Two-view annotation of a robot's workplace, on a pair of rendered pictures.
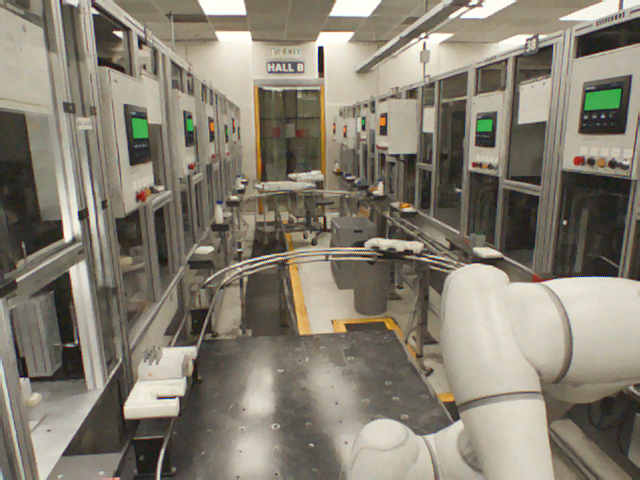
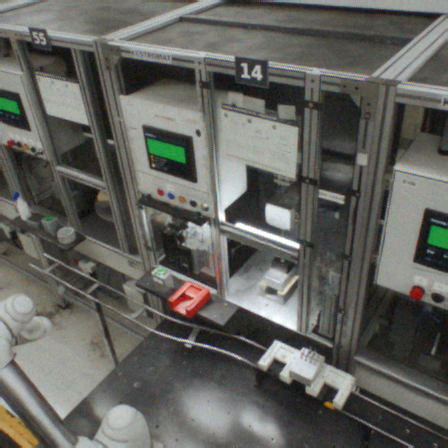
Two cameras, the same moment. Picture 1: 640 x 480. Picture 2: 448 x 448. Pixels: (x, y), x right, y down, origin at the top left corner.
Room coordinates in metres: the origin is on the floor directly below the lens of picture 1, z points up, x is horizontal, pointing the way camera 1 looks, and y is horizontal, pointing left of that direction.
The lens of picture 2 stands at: (1.90, -0.57, 2.51)
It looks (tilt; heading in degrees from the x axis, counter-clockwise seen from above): 37 degrees down; 134
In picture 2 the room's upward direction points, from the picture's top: 5 degrees counter-clockwise
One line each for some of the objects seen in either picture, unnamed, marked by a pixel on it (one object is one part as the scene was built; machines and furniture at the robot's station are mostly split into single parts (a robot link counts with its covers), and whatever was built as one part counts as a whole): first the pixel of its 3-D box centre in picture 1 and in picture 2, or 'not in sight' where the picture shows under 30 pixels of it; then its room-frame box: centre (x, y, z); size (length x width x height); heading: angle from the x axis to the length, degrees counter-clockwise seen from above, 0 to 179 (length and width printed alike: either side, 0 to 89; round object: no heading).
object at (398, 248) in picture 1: (393, 249); not in sight; (2.99, -0.49, 0.84); 0.37 x 0.14 x 0.10; 64
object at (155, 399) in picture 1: (165, 385); (305, 376); (1.30, 0.49, 0.84); 0.36 x 0.14 x 0.10; 6
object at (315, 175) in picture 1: (307, 199); not in sight; (7.95, 0.21, 0.48); 0.84 x 0.58 x 0.97; 14
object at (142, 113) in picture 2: not in sight; (184, 146); (0.55, 0.66, 1.60); 0.42 x 0.29 x 0.46; 6
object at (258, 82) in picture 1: (290, 148); not in sight; (9.33, 0.55, 1.31); 1.36 x 0.10 x 2.62; 96
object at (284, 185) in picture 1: (286, 212); not in sight; (6.64, 0.49, 0.48); 0.88 x 0.56 x 0.96; 114
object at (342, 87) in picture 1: (438, 129); not in sight; (9.63, -2.44, 1.65); 4.64 x 0.08 x 3.30; 96
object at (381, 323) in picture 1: (373, 343); not in sight; (3.30, -0.41, 0.01); 1.00 x 0.55 x 0.01; 6
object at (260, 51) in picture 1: (285, 60); not in sight; (9.32, 0.62, 2.96); 1.23 x 0.08 x 0.68; 96
